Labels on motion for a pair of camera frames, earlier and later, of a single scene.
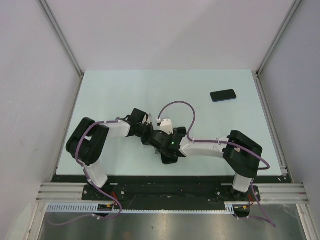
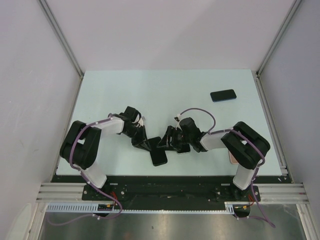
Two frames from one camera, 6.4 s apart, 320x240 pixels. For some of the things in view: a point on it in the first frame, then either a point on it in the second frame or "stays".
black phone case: x=169 y=158 to x=158 y=156
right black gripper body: x=175 y=132 to x=182 y=139
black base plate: x=168 y=188 stays
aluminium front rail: x=62 y=193 stays
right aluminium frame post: x=293 y=10 stays
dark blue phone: x=221 y=95 stays
